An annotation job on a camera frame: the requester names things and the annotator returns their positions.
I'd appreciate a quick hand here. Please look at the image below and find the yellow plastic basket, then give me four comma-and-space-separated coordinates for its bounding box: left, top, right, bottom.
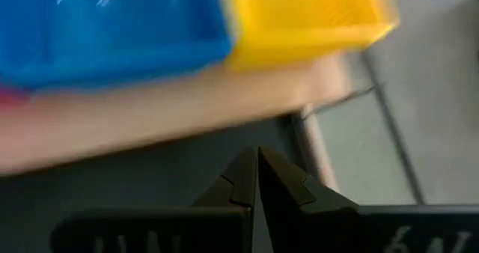
218, 0, 400, 73

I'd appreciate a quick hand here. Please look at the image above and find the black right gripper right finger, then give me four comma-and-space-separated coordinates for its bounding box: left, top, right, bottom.
257, 147, 359, 253

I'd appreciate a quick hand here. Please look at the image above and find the blue plastic basket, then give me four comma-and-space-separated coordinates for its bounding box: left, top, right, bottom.
0, 0, 235, 93

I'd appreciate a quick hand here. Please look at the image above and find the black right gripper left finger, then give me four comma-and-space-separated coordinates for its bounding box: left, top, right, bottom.
192, 147, 259, 253

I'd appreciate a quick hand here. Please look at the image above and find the red plastic basket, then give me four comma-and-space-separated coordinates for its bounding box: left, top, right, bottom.
0, 85, 29, 110

